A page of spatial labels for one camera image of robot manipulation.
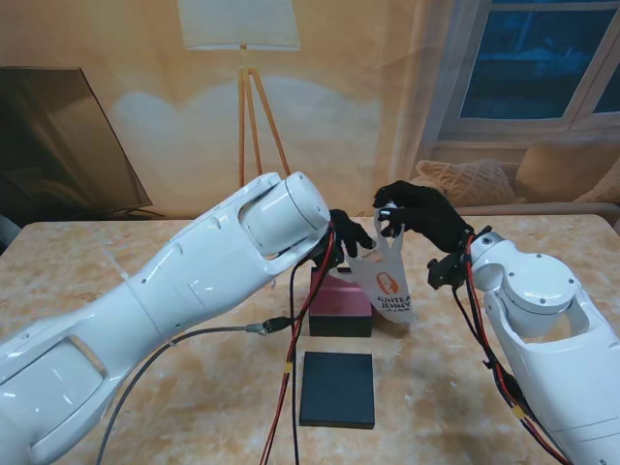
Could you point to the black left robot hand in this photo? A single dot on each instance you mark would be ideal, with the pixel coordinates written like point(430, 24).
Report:
point(351, 232)

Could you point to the white plastic bag orange logo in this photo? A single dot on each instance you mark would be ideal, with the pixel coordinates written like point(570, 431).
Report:
point(392, 295)

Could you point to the white shade tripod floor lamp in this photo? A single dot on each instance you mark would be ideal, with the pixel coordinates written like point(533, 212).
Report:
point(239, 24)

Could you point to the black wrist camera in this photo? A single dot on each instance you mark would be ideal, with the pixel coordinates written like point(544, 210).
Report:
point(322, 254)
point(445, 273)

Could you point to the beige sofa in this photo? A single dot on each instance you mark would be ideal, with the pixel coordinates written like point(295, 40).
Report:
point(533, 209)

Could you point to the beige knitted cushion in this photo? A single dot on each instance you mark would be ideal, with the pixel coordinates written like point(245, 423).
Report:
point(474, 181)
point(605, 191)

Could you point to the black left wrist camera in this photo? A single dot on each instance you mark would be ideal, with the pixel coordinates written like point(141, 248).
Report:
point(322, 254)

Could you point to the dark flat television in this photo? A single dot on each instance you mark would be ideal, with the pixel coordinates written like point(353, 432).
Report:
point(48, 145)

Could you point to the plain tan cushion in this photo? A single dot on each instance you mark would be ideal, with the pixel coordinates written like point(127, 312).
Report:
point(557, 164)

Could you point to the black gift box pink inside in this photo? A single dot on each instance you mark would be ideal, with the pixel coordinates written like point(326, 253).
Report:
point(339, 324)

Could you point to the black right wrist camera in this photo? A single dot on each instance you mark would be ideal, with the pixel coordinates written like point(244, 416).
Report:
point(445, 273)

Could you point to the white framed window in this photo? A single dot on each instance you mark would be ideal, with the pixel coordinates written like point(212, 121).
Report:
point(523, 63)

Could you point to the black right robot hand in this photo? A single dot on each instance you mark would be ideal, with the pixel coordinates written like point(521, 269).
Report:
point(433, 215)

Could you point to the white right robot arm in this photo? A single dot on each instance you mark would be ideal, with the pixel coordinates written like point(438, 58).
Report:
point(557, 349)

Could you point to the black gift box lid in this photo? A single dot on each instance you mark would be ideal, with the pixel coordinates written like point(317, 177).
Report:
point(336, 390)

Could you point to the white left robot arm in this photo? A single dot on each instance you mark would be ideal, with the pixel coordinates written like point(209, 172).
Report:
point(169, 300)

